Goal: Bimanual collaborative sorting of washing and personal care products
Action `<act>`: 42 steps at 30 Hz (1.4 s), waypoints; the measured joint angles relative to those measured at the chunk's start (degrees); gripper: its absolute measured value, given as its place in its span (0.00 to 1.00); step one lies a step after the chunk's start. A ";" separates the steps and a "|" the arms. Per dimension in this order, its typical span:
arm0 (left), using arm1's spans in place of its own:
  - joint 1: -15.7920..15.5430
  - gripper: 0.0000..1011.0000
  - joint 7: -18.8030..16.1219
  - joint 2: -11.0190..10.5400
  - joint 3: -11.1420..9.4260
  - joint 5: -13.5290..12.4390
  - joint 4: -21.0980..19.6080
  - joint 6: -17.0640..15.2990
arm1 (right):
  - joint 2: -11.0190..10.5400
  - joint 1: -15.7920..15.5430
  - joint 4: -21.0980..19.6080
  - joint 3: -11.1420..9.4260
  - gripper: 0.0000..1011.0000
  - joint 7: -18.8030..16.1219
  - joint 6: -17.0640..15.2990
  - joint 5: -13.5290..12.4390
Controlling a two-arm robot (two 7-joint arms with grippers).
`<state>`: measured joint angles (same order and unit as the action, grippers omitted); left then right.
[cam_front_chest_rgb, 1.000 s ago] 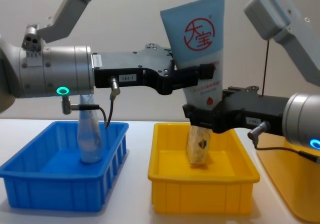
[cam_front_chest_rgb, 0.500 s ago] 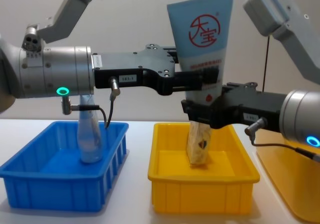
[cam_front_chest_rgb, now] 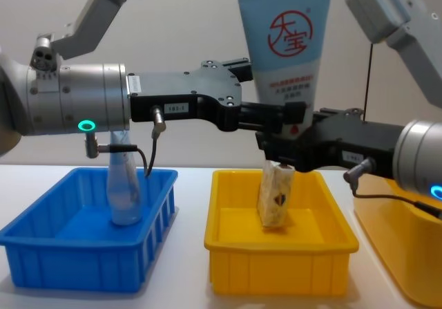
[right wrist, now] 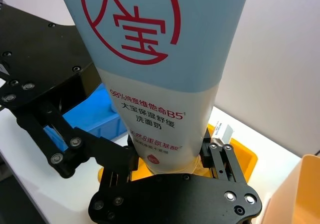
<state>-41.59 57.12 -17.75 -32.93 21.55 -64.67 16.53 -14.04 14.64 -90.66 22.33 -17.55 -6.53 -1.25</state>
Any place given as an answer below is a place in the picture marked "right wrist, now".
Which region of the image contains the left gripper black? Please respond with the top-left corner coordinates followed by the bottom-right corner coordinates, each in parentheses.
top-left (0, 3), bottom-right (103, 115)

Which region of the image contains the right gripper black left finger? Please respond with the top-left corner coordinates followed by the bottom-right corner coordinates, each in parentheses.
top-left (94, 157), bottom-right (140, 197)

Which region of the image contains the pale blue white cosmetic tube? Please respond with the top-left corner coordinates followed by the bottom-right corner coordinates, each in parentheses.
top-left (55, 0), bottom-right (252, 176)

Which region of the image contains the orange cardboard box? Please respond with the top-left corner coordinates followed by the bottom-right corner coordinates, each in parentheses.
top-left (264, 154), bottom-right (320, 224)

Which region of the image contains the yellow plastic bin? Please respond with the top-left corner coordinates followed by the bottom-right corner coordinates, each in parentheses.
top-left (98, 123), bottom-right (259, 185)

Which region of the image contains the small white silver package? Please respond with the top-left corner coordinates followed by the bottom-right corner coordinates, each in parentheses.
top-left (211, 119), bottom-right (236, 144)

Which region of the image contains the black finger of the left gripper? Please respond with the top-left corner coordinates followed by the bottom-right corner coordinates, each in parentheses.
top-left (16, 100), bottom-right (140, 179)

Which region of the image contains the blue plastic bin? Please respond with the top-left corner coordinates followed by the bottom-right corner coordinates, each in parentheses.
top-left (43, 82), bottom-right (129, 152)

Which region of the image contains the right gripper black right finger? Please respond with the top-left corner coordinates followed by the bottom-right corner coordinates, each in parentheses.
top-left (201, 129), bottom-right (249, 184)

